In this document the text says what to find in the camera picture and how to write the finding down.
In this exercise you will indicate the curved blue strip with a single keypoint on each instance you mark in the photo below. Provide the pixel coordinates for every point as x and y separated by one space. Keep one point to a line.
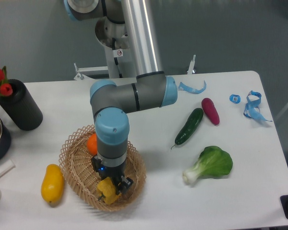
183 87

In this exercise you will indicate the blue tangled ribbon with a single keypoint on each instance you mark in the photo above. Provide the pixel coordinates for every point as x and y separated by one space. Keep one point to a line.
252 107

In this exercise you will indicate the yellow mango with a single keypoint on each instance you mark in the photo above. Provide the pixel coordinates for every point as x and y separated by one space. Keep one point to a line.
53 184

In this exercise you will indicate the green bok choy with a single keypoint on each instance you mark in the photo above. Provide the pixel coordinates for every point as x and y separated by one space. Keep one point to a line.
212 161

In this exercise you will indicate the small blue tag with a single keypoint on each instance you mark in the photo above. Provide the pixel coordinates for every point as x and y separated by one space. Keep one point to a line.
235 99

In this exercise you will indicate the purple sweet potato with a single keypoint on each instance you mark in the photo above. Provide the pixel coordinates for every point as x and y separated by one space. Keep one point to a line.
210 111

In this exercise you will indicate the black ribbed vase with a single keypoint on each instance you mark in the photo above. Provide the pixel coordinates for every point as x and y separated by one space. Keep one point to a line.
21 107

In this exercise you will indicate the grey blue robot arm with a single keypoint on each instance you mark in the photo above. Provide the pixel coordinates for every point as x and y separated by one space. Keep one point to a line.
110 103

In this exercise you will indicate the green cucumber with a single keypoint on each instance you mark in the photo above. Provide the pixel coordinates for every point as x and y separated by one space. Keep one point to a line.
189 127

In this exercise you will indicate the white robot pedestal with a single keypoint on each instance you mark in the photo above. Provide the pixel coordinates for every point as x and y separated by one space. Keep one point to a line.
114 39

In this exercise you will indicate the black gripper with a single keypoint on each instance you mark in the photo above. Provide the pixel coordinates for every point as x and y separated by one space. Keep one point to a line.
117 175

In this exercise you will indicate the woven wicker basket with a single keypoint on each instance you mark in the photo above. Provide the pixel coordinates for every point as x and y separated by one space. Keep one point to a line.
76 167

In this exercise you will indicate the yellow bell pepper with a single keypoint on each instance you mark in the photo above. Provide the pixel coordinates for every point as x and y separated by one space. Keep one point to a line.
107 191

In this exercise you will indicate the orange fruit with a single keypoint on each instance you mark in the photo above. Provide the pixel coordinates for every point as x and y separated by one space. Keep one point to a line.
92 144

